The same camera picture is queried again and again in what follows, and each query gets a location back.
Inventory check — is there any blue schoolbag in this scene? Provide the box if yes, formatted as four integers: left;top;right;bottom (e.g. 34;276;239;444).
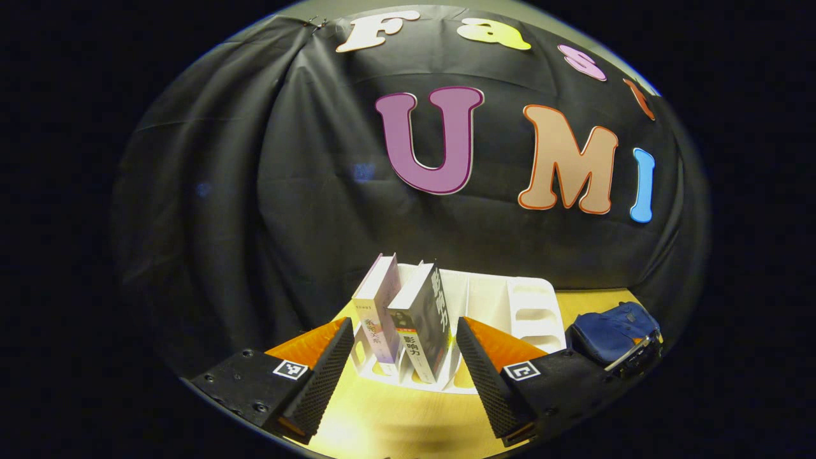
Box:
567;302;664;370

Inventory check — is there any white bookshelf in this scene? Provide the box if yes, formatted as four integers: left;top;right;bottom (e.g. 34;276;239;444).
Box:
347;263;567;395

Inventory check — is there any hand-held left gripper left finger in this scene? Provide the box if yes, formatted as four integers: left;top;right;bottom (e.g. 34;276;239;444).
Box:
182;317;356;445

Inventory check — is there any black backdrop cloth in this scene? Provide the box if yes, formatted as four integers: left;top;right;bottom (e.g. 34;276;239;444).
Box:
112;5;711;377

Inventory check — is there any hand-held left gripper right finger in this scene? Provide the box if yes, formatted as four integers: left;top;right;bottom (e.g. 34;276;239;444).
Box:
455;316;629;447

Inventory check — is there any dark portrait cover book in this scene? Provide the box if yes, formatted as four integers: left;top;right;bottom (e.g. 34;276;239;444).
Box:
388;261;452;384

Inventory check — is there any white and purple book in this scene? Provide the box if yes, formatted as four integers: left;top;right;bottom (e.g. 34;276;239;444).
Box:
352;254;401;364

